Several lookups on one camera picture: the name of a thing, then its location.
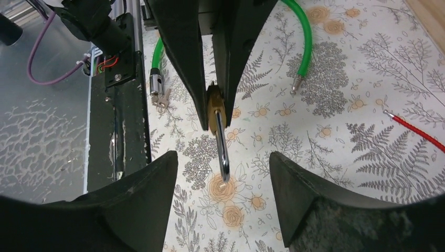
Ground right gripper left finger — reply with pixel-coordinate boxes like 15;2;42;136
1;151;178;251

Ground brass padlock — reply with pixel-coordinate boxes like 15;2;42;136
207;81;230;183

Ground green lock keys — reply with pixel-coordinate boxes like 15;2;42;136
151;88;171;114

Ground green cable lock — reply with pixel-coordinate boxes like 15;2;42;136
149;0;314;99

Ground floral table mat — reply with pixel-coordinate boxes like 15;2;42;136
149;1;444;251

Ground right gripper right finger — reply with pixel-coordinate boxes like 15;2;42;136
269;152;444;251

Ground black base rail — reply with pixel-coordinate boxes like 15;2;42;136
83;13;151;193

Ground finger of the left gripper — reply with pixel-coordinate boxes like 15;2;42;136
145;0;209;131
212;0;277;119

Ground red cable lock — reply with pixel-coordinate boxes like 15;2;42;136
383;110;445;153

